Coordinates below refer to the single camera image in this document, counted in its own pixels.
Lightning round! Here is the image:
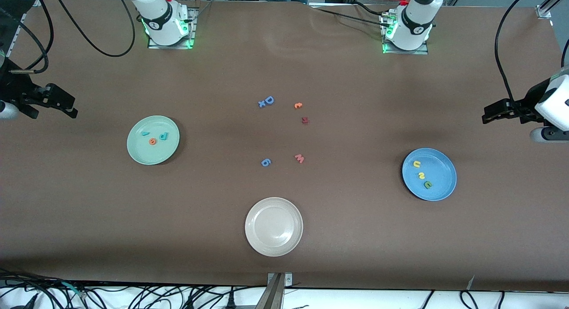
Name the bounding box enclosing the blue plate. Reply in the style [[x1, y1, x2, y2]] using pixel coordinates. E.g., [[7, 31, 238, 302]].
[[402, 148, 457, 201]]

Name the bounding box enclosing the green plate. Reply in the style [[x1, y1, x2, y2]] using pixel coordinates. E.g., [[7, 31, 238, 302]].
[[127, 116, 180, 165]]

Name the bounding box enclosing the brown table cover mat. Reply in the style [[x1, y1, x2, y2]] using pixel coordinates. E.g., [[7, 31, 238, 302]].
[[0, 0, 569, 293]]

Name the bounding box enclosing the beige plate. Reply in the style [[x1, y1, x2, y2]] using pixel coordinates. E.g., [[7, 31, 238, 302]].
[[244, 197, 304, 257]]

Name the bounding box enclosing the aluminium frame profile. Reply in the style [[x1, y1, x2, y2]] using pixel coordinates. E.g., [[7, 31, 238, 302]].
[[9, 0, 45, 47], [536, 0, 563, 20]]

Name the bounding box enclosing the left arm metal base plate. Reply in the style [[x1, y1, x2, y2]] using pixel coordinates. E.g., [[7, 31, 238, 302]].
[[381, 11, 429, 55]]

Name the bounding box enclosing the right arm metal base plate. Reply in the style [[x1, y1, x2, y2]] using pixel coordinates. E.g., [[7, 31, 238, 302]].
[[148, 7, 196, 49]]

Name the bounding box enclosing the black cable on table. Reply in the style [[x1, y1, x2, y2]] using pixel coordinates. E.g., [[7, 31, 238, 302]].
[[353, 1, 385, 17], [309, 6, 394, 29]]

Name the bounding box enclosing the teal floor cable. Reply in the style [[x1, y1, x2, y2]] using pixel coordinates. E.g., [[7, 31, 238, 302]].
[[60, 280, 87, 299]]

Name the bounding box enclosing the aluminium frame post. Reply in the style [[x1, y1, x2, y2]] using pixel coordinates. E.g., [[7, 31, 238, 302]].
[[256, 272, 294, 309]]

